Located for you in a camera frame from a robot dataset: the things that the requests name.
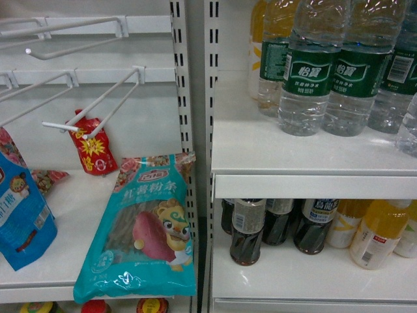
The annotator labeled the yellow white drink bottle front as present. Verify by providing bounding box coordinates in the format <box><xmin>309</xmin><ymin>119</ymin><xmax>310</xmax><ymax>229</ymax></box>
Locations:
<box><xmin>349</xmin><ymin>200</ymin><xmax>412</xmax><ymax>270</ymax></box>

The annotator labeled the blue sugar bag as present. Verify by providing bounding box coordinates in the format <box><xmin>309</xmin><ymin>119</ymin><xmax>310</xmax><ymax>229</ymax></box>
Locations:
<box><xmin>1</xmin><ymin>155</ymin><xmax>57</xmax><ymax>271</ymax></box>

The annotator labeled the white left shelf board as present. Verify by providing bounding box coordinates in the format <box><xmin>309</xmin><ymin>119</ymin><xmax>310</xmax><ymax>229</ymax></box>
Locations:
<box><xmin>1</xmin><ymin>170</ymin><xmax>117</xmax><ymax>304</ymax></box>

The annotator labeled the white slotted upright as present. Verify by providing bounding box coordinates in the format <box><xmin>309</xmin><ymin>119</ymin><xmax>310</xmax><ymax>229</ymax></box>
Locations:
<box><xmin>204</xmin><ymin>0</ymin><xmax>220</xmax><ymax>260</ymax></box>
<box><xmin>169</xmin><ymin>0</ymin><xmax>199</xmax><ymax>243</ymax></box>

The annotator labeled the white lower shelf board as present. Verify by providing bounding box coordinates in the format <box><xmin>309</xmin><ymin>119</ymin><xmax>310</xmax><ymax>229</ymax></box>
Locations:
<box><xmin>210</xmin><ymin>222</ymin><xmax>416</xmax><ymax>312</ymax></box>

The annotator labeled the water bottle back left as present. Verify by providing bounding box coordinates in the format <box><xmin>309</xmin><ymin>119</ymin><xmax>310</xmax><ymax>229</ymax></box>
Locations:
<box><xmin>257</xmin><ymin>0</ymin><xmax>299</xmax><ymax>117</ymax></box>

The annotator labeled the white display hook upper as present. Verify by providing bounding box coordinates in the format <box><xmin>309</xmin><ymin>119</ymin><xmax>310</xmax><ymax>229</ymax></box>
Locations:
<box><xmin>25</xmin><ymin>16</ymin><xmax>129</xmax><ymax>61</ymax></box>

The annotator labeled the oolong tea bottle blue label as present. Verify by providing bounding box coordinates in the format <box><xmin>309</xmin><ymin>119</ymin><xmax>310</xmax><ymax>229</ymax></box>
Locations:
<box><xmin>293</xmin><ymin>199</ymin><xmax>340</xmax><ymax>255</ymax></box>

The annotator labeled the red gold jar lid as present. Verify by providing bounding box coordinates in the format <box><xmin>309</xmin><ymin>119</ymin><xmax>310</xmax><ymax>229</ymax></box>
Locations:
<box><xmin>136</xmin><ymin>298</ymin><xmax>169</xmax><ymax>313</ymax></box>

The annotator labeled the teal sweet potato noodle bag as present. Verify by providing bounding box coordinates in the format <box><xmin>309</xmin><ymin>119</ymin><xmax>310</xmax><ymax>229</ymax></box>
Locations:
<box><xmin>73</xmin><ymin>152</ymin><xmax>197</xmax><ymax>303</ymax></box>

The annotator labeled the floral packet hanging left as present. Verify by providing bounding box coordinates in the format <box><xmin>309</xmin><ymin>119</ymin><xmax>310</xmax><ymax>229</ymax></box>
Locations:
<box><xmin>0</xmin><ymin>127</ymin><xmax>27</xmax><ymax>168</ymax></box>

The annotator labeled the red sauce pouch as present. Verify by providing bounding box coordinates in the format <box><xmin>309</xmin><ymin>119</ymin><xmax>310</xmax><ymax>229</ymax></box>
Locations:
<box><xmin>69</xmin><ymin>117</ymin><xmax>119</xmax><ymax>176</ymax></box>

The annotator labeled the floral packet lying flat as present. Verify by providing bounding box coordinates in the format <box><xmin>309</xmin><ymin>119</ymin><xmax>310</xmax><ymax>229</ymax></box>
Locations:
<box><xmin>30</xmin><ymin>170</ymin><xmax>70</xmax><ymax>196</ymax></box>

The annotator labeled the white shelf board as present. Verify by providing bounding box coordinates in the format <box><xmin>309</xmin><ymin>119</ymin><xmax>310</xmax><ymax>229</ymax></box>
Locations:
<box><xmin>1</xmin><ymin>170</ymin><xmax>117</xmax><ymax>304</ymax></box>
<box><xmin>210</xmin><ymin>222</ymin><xmax>416</xmax><ymax>312</ymax></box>
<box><xmin>211</xmin><ymin>70</ymin><xmax>416</xmax><ymax>199</ymax></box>

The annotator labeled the water bottle front center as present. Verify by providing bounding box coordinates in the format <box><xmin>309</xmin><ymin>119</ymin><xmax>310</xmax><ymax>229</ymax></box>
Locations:
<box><xmin>278</xmin><ymin>1</ymin><xmax>350</xmax><ymax>136</ymax></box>

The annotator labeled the yellow drink behind water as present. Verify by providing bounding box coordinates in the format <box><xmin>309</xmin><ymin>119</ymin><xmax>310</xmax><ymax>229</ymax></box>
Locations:
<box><xmin>248</xmin><ymin>0</ymin><xmax>267</xmax><ymax>99</ymax></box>

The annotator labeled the white display hook left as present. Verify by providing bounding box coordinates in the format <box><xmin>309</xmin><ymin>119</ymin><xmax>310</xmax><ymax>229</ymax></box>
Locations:
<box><xmin>1</xmin><ymin>72</ymin><xmax>81</xmax><ymax>128</ymax></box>

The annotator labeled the dark tea bottle middle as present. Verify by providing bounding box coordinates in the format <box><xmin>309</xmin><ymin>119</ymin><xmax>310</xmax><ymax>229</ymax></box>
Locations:
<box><xmin>262</xmin><ymin>198</ymin><xmax>295</xmax><ymax>246</ymax></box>

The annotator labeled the white hook rail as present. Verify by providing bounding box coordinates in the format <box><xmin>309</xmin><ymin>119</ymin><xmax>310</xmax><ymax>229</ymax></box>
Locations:
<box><xmin>1</xmin><ymin>66</ymin><xmax>177</xmax><ymax>89</ymax></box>
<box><xmin>1</xmin><ymin>16</ymin><xmax>172</xmax><ymax>38</ymax></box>

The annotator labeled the dark tea bottle back left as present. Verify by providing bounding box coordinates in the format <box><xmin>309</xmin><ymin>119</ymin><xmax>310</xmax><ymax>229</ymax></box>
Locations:
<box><xmin>221</xmin><ymin>198</ymin><xmax>235</xmax><ymax>235</ymax></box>

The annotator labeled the yellow white bottle behind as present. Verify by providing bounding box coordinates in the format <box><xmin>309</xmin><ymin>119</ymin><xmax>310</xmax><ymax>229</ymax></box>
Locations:
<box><xmin>394</xmin><ymin>200</ymin><xmax>416</xmax><ymax>258</ymax></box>

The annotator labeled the white slotted upright left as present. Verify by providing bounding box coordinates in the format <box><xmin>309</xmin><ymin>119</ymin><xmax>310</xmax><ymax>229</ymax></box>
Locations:
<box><xmin>169</xmin><ymin>0</ymin><xmax>199</xmax><ymax>243</ymax></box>

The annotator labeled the dark tea bottle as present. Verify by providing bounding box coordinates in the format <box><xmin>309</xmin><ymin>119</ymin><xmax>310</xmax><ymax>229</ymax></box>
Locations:
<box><xmin>221</xmin><ymin>198</ymin><xmax>235</xmax><ymax>235</ymax></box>
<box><xmin>229</xmin><ymin>198</ymin><xmax>266</xmax><ymax>266</ymax></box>
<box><xmin>262</xmin><ymin>198</ymin><xmax>295</xmax><ymax>246</ymax></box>

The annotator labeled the water bottle right barcode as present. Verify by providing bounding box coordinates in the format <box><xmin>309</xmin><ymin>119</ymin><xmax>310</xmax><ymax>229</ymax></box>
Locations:
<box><xmin>367</xmin><ymin>0</ymin><xmax>417</xmax><ymax>134</ymax></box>

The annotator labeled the white hook rail upper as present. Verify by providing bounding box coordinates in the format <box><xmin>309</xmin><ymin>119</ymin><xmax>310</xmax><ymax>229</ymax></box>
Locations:
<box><xmin>1</xmin><ymin>16</ymin><xmax>172</xmax><ymax>38</ymax></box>

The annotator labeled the water bottle center right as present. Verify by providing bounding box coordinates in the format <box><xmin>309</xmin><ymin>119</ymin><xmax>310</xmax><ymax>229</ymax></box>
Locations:
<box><xmin>322</xmin><ymin>1</ymin><xmax>409</xmax><ymax>137</ymax></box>

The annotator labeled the white display hook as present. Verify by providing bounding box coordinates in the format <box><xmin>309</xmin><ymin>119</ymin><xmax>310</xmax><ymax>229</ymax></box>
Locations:
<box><xmin>41</xmin><ymin>65</ymin><xmax>146</xmax><ymax>141</ymax></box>
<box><xmin>1</xmin><ymin>72</ymin><xmax>81</xmax><ymax>128</ymax></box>
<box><xmin>25</xmin><ymin>16</ymin><xmax>129</xmax><ymax>61</ymax></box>

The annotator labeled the white display hook center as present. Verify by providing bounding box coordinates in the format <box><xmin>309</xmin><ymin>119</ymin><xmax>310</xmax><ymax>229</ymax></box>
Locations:
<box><xmin>41</xmin><ymin>65</ymin><xmax>146</xmax><ymax>141</ymax></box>

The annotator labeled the dark tea bottle front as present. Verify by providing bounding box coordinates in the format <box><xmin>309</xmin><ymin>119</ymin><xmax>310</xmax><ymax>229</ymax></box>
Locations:
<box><xmin>229</xmin><ymin>198</ymin><xmax>266</xmax><ymax>266</ymax></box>

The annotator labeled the white hook rail lower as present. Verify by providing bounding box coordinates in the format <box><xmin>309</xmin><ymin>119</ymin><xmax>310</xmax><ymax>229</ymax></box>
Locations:
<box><xmin>1</xmin><ymin>66</ymin><xmax>177</xmax><ymax>89</ymax></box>

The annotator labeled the white slotted upright right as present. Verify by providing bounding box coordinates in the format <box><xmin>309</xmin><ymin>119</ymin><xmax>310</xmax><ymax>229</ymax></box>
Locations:
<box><xmin>204</xmin><ymin>0</ymin><xmax>220</xmax><ymax>260</ymax></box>

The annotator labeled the water bottle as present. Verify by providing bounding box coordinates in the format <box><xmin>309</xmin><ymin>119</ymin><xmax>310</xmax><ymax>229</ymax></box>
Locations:
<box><xmin>278</xmin><ymin>1</ymin><xmax>350</xmax><ymax>136</ymax></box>
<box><xmin>257</xmin><ymin>0</ymin><xmax>299</xmax><ymax>117</ymax></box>
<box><xmin>322</xmin><ymin>1</ymin><xmax>409</xmax><ymax>137</ymax></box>

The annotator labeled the water bottle far right edge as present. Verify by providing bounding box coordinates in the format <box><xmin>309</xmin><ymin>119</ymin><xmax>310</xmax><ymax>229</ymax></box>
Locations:
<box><xmin>395</xmin><ymin>101</ymin><xmax>416</xmax><ymax>158</ymax></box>

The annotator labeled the yellow jar lid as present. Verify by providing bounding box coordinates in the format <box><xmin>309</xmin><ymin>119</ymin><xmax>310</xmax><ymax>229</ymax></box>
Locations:
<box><xmin>20</xmin><ymin>301</ymin><xmax>53</xmax><ymax>313</ymax></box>

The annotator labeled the yellow white drink bottle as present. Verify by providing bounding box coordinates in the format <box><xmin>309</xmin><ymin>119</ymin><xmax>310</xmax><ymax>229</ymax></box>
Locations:
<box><xmin>349</xmin><ymin>200</ymin><xmax>412</xmax><ymax>270</ymax></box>
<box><xmin>326</xmin><ymin>199</ymin><xmax>373</xmax><ymax>248</ymax></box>

